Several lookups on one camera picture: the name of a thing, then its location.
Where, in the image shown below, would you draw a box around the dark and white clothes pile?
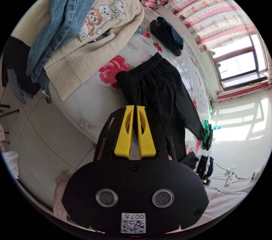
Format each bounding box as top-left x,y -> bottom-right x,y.
195,155 -> 215,185

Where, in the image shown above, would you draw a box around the black pants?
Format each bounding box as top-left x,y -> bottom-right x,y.
115,52 -> 205,168

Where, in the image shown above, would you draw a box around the folded dark clothes pile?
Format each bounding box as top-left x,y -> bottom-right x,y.
150,16 -> 184,57

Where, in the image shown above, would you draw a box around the brown framed window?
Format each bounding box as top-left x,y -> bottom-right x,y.
209,33 -> 268,91

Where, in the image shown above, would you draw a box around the green and black clothes pile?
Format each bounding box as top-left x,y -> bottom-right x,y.
199,120 -> 214,151

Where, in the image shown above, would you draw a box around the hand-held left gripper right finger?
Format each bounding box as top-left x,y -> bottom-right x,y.
137,105 -> 157,159

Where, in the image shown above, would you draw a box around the white power strip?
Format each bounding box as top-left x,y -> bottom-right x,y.
225,167 -> 236,186

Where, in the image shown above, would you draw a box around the pink patterned curtain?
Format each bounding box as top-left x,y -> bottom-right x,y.
158,0 -> 272,102

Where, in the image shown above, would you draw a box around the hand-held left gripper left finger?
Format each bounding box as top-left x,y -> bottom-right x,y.
114,105 -> 135,158

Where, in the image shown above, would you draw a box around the pile of clothes with jeans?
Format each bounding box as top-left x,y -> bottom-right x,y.
1,0 -> 145,104

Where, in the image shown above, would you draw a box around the person's body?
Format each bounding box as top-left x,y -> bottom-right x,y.
199,184 -> 249,223

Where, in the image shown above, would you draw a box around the bed with floral sheet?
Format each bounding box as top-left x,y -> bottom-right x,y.
48,6 -> 214,159

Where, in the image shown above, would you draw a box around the thin black cable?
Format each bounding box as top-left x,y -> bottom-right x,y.
213,161 -> 255,181

